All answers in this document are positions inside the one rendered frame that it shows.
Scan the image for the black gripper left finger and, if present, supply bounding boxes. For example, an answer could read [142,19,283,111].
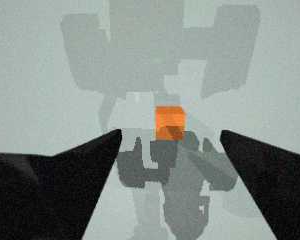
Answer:
[0,129,122,240]

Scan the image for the orange block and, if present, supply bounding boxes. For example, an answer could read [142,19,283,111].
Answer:
[156,106,186,140]

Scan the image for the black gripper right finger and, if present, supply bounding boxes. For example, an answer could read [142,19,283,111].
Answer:
[220,130,300,240]

